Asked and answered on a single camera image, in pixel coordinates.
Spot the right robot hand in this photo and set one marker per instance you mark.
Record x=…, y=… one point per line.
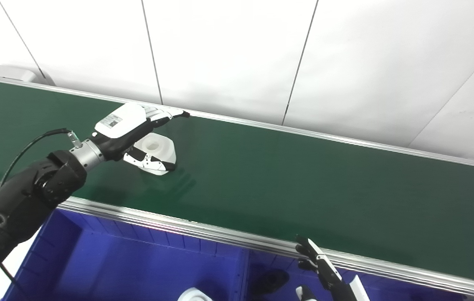
x=337, y=288

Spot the blue plastic bin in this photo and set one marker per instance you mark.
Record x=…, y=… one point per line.
x=115, y=267
x=395, y=292

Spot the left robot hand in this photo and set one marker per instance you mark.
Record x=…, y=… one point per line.
x=122, y=125

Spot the black oval flange part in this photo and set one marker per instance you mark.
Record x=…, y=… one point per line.
x=270, y=282

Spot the white hexagonal plastic part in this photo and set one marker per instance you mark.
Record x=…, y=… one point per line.
x=157, y=144
x=195, y=294

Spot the green conveyor belt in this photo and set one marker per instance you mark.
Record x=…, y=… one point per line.
x=178, y=219
x=303, y=179

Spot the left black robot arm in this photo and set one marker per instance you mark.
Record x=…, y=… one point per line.
x=24, y=200

